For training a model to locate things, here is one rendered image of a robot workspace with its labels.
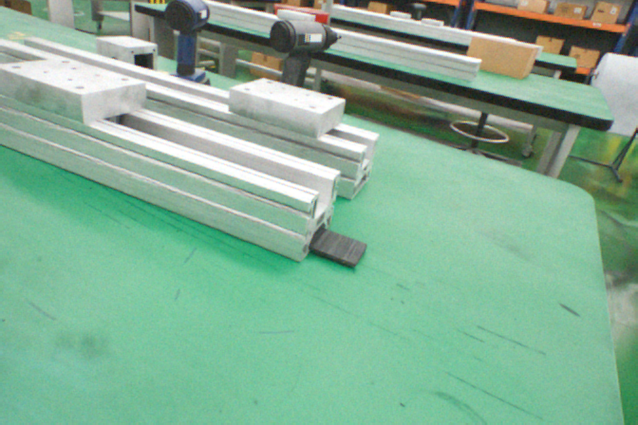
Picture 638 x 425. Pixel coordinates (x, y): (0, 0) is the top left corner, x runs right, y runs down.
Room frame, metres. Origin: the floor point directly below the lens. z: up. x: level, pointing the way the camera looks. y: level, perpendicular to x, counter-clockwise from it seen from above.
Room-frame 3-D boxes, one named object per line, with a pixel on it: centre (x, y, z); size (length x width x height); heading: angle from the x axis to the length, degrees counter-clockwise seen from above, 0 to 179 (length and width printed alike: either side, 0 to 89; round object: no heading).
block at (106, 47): (1.00, 0.50, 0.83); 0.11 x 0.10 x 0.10; 158
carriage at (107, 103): (0.58, 0.36, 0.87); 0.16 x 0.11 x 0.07; 71
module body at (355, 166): (0.75, 0.30, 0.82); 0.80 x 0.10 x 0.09; 71
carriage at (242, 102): (0.67, 0.06, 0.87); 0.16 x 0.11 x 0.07; 71
